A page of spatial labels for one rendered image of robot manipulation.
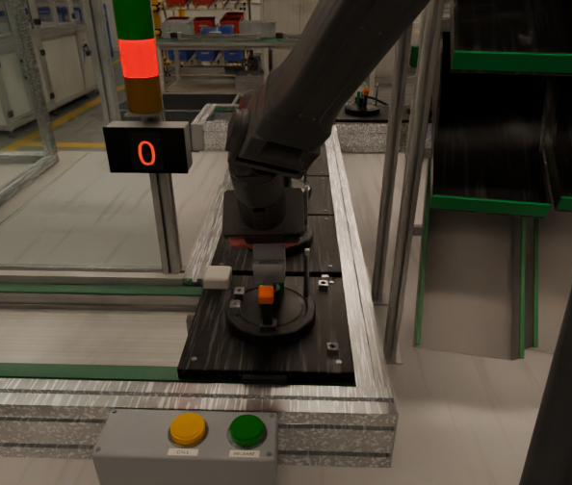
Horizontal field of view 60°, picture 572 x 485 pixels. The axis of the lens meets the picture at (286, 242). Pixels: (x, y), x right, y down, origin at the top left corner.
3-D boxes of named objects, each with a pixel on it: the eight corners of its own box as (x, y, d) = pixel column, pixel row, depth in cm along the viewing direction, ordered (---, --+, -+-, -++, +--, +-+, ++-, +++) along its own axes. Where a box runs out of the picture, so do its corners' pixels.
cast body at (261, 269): (285, 283, 69) (283, 237, 66) (253, 284, 69) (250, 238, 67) (286, 258, 77) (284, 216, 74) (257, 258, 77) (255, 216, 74)
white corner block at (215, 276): (229, 298, 85) (228, 279, 83) (203, 298, 85) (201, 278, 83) (233, 284, 89) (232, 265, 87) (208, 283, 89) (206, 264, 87)
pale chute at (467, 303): (513, 361, 65) (524, 358, 61) (412, 347, 68) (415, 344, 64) (517, 168, 73) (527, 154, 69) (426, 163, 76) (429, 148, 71)
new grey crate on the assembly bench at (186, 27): (188, 38, 558) (187, 22, 550) (162, 38, 559) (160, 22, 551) (194, 35, 593) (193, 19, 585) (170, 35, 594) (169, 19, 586)
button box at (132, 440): (275, 494, 58) (274, 458, 55) (99, 488, 59) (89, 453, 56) (278, 444, 64) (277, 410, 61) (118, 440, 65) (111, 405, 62)
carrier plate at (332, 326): (353, 384, 67) (354, 371, 66) (177, 379, 67) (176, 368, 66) (342, 286, 88) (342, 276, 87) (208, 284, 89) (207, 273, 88)
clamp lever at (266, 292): (274, 327, 70) (273, 296, 64) (260, 327, 70) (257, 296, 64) (275, 306, 72) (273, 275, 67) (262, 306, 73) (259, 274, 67)
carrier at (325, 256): (341, 281, 89) (345, 219, 83) (209, 279, 90) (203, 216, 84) (334, 223, 111) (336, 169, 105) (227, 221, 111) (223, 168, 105)
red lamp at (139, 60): (153, 78, 69) (148, 40, 67) (118, 78, 69) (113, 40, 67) (162, 72, 74) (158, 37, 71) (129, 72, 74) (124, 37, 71)
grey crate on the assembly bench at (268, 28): (273, 38, 560) (273, 22, 552) (239, 38, 563) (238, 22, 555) (276, 36, 587) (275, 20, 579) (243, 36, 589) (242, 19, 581)
